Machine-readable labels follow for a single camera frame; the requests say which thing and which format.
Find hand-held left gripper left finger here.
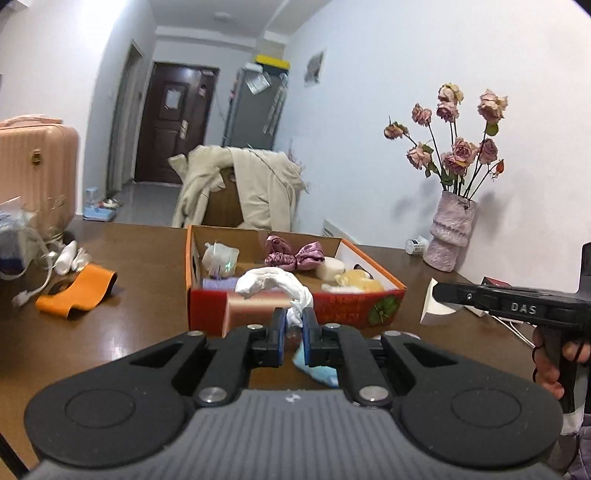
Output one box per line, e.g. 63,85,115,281
104,307,287,408

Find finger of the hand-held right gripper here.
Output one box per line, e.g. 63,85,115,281
433,281,486,313

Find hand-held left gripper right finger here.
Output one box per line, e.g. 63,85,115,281
302,307,469,408

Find light blue cloth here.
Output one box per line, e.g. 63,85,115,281
292,339,341,388

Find red cardboard box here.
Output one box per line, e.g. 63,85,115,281
185,224,408,337

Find white tissue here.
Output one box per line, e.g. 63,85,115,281
235,268,315,336

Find white round sponge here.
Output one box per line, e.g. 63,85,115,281
316,257,347,281

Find white yellow plush sheep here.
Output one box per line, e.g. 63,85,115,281
322,270,386,294

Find purple sachet pillow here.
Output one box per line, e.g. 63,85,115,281
202,275,241,291

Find mauve satin scrunchie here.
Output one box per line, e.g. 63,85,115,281
293,241,327,272
264,235,297,271

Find clear plastic bag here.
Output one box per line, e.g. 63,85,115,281
0,196,43,278
201,241,241,278

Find person's right hand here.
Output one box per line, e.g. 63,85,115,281
531,325,591,402

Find white paper piece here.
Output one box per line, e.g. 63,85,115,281
420,278,458,325

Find pink textured vase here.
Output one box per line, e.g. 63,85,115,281
422,190,478,273

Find dried pink roses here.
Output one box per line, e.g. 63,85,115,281
383,83,509,200

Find brown chair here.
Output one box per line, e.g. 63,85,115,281
203,167,245,229

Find beige coat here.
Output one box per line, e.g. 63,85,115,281
167,144,308,230

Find blue floor tray with bottles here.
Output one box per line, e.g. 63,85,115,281
84,187,123,223

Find grey refrigerator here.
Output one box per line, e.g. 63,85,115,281
222,65,289,151

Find small white squeeze bottle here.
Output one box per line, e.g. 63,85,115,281
55,241,80,277

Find dark brown entrance door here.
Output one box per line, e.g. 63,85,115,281
134,61,220,186

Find yellow black box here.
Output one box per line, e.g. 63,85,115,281
255,54,292,73

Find pink hard suitcase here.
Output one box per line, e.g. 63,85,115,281
0,115,80,241

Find white charger cable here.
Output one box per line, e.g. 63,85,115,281
501,318,536,346

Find white wall panel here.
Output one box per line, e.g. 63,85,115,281
322,218,356,243

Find orange strap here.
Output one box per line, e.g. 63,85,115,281
35,264,118,319

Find white cable with plug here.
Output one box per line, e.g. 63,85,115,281
11,226,64,308

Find dark side door frame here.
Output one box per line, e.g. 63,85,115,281
107,41,145,195

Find wall picture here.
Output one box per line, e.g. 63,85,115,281
303,48,328,88

